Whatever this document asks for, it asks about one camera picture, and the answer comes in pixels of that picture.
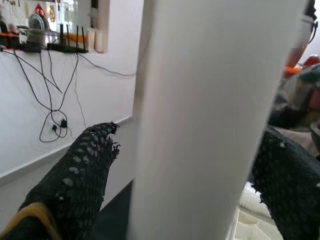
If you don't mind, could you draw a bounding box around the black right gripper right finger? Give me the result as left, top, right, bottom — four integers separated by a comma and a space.
251, 126, 320, 240

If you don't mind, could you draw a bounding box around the white candle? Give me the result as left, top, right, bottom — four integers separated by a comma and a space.
86, 27, 97, 52
94, 29, 104, 54

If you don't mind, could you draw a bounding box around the white plastic children table top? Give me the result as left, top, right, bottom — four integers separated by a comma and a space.
239, 181, 270, 221

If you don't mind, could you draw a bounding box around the hanging black cable bundle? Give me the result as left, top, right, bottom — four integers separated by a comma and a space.
0, 48, 87, 144

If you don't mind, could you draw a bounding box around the small black box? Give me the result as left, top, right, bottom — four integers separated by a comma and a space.
19, 42, 43, 54

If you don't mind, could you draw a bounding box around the orange lidded red print box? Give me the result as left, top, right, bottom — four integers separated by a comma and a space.
284, 56, 320, 75

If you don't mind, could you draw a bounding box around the yellow rubber band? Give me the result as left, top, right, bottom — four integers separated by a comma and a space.
0, 201, 63, 240

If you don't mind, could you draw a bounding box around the red hanging ornament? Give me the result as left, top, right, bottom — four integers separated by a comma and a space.
33, 2, 46, 18

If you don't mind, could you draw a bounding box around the black wall cable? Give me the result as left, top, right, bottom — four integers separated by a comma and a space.
76, 52, 138, 77

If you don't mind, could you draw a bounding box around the black router with antennas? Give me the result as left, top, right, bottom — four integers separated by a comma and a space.
46, 23, 89, 54

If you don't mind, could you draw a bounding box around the white plastic table leg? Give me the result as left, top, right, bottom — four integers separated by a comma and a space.
126, 0, 309, 240

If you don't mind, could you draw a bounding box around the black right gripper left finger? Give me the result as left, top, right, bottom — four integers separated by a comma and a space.
0, 122, 120, 240

